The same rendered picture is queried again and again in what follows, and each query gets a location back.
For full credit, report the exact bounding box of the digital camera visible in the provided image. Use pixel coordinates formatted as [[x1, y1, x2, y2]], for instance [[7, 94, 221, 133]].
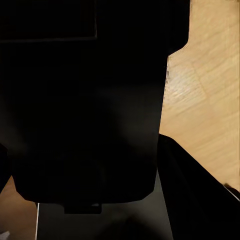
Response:
[[0, 0, 190, 214]]

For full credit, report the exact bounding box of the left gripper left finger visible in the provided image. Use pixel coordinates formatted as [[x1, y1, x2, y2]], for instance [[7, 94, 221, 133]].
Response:
[[0, 143, 12, 193]]

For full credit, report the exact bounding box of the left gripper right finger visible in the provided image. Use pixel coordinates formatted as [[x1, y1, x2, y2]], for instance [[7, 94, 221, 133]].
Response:
[[157, 133, 240, 240]]

